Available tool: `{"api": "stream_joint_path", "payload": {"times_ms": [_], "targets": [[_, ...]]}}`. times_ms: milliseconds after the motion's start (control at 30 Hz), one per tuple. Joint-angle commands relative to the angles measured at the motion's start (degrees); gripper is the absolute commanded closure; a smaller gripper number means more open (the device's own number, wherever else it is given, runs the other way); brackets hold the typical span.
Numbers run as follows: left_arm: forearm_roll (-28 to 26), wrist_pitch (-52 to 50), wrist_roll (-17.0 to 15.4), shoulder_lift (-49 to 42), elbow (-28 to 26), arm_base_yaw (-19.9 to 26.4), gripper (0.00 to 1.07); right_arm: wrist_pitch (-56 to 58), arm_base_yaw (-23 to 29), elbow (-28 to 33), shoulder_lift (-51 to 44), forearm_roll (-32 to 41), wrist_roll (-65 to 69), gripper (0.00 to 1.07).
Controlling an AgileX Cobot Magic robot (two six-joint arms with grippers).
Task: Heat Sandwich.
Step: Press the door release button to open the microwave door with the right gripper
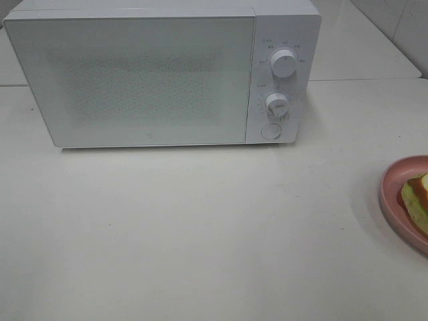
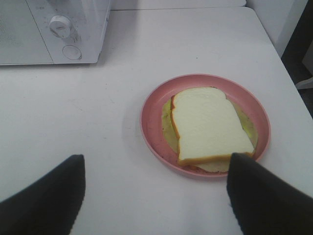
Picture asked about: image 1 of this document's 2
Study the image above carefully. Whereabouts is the round white door button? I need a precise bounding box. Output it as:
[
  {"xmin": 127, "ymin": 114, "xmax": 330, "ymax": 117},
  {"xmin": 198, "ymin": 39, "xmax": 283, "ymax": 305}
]
[{"xmin": 261, "ymin": 124, "xmax": 282, "ymax": 140}]

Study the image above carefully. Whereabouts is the pink round plate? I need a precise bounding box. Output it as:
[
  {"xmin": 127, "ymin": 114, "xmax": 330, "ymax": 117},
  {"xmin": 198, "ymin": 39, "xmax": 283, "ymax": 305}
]
[{"xmin": 379, "ymin": 155, "xmax": 427, "ymax": 256}]

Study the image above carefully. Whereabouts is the sandwich with white bread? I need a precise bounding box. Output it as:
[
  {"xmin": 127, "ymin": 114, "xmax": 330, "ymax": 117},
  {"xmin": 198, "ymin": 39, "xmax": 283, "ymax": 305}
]
[{"xmin": 400, "ymin": 173, "xmax": 427, "ymax": 235}]

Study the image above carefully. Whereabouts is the white lower microwave knob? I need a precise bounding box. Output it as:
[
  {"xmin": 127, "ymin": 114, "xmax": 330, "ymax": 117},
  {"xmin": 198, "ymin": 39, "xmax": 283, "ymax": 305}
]
[{"xmin": 265, "ymin": 93, "xmax": 290, "ymax": 118}]

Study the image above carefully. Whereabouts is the white microwave knob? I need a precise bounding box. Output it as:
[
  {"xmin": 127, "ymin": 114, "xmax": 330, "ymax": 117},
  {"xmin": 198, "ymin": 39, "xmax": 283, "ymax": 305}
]
[
  {"xmin": 270, "ymin": 47, "xmax": 298, "ymax": 78},
  {"xmin": 265, "ymin": 93, "xmax": 290, "ymax": 118}
]

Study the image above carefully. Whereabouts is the white upper microwave knob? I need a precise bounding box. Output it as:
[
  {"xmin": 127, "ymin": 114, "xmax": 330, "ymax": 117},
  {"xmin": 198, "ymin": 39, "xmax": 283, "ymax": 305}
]
[{"xmin": 270, "ymin": 47, "xmax": 298, "ymax": 78}]

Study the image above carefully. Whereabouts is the white microwave oven body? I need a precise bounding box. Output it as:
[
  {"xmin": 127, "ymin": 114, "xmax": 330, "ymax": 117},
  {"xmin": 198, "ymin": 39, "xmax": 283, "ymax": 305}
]
[{"xmin": 3, "ymin": 1, "xmax": 322, "ymax": 146}]

